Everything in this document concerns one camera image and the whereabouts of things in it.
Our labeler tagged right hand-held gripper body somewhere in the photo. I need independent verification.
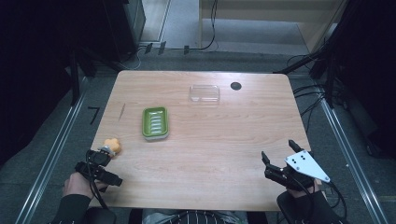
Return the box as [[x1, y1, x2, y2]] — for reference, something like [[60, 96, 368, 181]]
[[263, 150, 332, 191]]

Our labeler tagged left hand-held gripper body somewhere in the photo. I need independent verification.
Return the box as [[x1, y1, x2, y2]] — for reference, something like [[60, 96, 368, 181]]
[[74, 148, 124, 188]]

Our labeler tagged orange flower-shaped soap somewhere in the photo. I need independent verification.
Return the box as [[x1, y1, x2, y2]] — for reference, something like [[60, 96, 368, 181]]
[[104, 137, 122, 155]]

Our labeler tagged person's right hand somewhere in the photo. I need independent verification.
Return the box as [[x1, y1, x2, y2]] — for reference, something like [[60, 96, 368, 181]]
[[285, 178, 323, 199]]

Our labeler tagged person's left hand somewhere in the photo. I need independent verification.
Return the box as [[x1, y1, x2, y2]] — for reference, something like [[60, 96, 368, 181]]
[[63, 171, 109, 199]]

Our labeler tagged green soap dish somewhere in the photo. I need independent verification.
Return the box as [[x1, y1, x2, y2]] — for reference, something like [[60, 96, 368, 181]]
[[141, 105, 170, 142]]

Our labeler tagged black metal stand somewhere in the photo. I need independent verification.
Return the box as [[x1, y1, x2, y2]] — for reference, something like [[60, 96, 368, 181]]
[[66, 46, 125, 106], [273, 18, 347, 110]]

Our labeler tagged clear plastic lid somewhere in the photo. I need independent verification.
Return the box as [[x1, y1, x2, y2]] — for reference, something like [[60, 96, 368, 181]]
[[188, 83, 221, 105]]

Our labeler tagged person's striped clothing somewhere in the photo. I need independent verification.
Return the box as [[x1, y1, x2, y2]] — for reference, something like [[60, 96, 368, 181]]
[[128, 208, 269, 224]]

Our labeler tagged black cabinet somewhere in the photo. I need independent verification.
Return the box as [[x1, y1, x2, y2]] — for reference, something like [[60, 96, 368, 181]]
[[102, 0, 147, 63]]

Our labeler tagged light wooden furniture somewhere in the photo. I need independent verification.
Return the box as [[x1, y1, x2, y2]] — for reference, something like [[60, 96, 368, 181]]
[[198, 0, 349, 54]]

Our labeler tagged left hand-held gripper cable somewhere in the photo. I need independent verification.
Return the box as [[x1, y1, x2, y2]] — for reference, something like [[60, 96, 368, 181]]
[[85, 152, 110, 210]]

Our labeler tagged hand-held gripper cable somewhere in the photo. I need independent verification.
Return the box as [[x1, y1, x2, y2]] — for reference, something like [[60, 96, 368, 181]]
[[325, 180, 348, 220], [85, 152, 110, 210]]

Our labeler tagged right hand-held gripper cable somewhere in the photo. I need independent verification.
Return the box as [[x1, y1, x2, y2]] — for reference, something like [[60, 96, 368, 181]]
[[325, 180, 348, 220]]

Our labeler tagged metal floor rail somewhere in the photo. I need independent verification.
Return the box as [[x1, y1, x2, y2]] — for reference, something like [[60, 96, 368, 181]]
[[318, 97, 390, 224], [14, 77, 89, 224]]

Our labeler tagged black hanging cable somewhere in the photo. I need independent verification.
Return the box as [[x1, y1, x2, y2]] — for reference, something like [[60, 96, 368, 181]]
[[186, 0, 219, 52]]

